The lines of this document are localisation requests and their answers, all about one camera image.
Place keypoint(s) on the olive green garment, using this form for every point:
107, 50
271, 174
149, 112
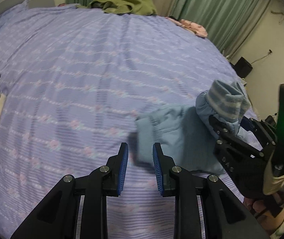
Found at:
120, 7

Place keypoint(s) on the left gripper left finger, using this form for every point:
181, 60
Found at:
77, 207

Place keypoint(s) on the black speaker box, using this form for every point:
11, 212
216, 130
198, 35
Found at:
242, 67

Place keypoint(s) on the pink floral garment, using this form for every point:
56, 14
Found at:
193, 27

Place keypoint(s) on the purple floral bed sheet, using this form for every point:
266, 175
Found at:
75, 81

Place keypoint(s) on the person's right hand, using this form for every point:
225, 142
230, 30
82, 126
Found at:
267, 220

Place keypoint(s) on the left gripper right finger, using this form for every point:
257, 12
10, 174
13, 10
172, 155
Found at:
204, 207

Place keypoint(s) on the green curtain right panel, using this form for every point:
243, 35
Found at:
228, 22

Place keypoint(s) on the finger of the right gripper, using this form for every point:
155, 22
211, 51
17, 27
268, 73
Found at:
237, 157
263, 131

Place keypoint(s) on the light blue padded pants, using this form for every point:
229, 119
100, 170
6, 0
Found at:
184, 131

